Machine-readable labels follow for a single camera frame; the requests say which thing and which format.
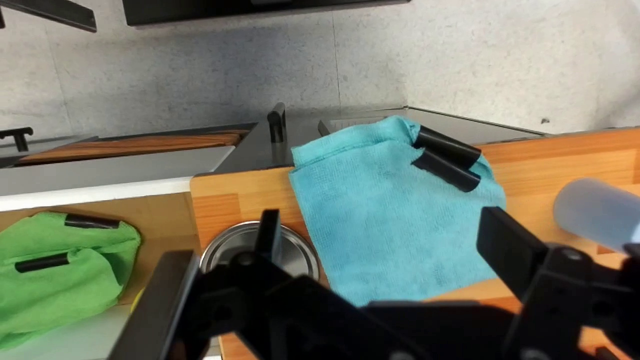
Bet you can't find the green towel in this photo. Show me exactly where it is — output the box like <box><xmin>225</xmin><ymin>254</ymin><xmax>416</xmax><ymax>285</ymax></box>
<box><xmin>0</xmin><ymin>211</ymin><xmax>143</xmax><ymax>353</ymax></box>

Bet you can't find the metal bowl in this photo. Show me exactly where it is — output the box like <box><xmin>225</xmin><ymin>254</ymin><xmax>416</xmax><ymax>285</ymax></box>
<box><xmin>197</xmin><ymin>218</ymin><xmax>321</xmax><ymax>282</ymax></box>

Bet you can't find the pale blue plastic cup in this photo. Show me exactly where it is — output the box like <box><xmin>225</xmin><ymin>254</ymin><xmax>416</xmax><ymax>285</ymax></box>
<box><xmin>550</xmin><ymin>176</ymin><xmax>640</xmax><ymax>254</ymax></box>

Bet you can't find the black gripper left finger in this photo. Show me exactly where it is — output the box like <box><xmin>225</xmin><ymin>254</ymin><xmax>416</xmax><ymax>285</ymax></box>
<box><xmin>165</xmin><ymin>208</ymin><xmax>376</xmax><ymax>360</ymax></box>

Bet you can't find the white toy sink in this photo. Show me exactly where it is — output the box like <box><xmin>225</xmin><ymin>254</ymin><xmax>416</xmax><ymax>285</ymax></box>
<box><xmin>0</xmin><ymin>128</ymin><xmax>247</xmax><ymax>360</ymax></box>

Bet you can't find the black metal bar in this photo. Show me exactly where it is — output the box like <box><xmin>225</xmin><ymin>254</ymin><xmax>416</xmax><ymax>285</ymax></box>
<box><xmin>122</xmin><ymin>0</ymin><xmax>411</xmax><ymax>28</ymax></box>
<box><xmin>0</xmin><ymin>0</ymin><xmax>97</xmax><ymax>34</ymax></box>

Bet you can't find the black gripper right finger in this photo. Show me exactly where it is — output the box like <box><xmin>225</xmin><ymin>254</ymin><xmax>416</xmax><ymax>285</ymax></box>
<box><xmin>476</xmin><ymin>204</ymin><xmax>640</xmax><ymax>360</ymax></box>

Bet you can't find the blue towel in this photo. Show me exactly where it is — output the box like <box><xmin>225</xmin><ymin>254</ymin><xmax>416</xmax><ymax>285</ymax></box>
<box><xmin>287</xmin><ymin>117</ymin><xmax>507</xmax><ymax>308</ymax></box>

